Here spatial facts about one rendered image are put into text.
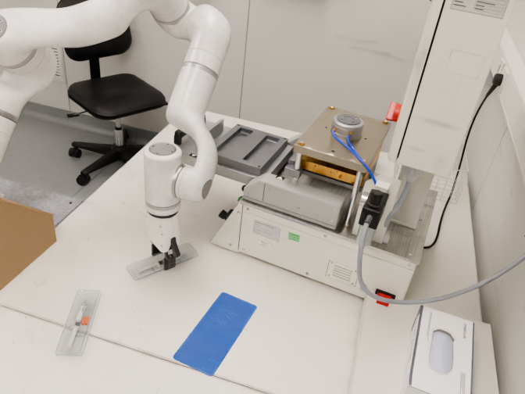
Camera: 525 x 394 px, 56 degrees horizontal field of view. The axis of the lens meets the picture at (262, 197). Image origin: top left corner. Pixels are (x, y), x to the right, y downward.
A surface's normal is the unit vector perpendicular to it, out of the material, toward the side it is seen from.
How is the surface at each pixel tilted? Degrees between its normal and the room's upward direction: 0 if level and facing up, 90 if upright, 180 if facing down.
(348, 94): 90
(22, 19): 37
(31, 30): 51
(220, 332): 0
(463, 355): 5
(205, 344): 0
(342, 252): 90
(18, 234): 90
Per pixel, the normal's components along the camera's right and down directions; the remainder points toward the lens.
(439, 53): -0.40, 0.48
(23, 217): 0.94, 0.27
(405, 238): 0.11, -0.82
